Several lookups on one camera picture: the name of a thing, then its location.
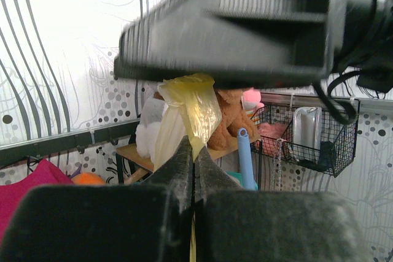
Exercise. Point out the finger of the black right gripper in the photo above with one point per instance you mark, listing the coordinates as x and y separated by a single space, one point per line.
239 43

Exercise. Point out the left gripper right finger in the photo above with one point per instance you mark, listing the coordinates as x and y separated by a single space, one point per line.
234 224

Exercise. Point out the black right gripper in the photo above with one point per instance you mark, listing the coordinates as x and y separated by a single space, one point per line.
338 31

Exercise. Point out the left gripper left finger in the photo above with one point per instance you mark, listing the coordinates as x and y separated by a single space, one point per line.
147 221

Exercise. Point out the yellow-green trash bag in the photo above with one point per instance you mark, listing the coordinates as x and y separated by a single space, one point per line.
192 115

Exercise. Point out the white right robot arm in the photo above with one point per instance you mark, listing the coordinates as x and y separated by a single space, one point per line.
373 69

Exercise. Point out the magenta fabric bag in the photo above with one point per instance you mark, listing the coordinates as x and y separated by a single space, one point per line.
11 195

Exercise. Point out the black metal shelf rack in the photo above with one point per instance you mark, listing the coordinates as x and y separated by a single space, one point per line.
138 160

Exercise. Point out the pink plush toy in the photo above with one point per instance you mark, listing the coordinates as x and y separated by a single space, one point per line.
251 101

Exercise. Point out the orange plush toy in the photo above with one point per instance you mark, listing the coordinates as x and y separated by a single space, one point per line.
88 178

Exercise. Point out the brown teddy bear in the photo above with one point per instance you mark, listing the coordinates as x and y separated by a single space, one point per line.
234 117

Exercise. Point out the white plush dog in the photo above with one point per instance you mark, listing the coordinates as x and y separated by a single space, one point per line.
149 125

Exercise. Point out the silver foil pouch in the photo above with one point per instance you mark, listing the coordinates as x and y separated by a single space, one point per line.
307 130

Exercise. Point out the blue handled mop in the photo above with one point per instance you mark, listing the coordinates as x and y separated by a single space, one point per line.
245 160

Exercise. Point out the black wire basket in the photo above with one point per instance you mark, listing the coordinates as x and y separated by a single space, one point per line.
275 125

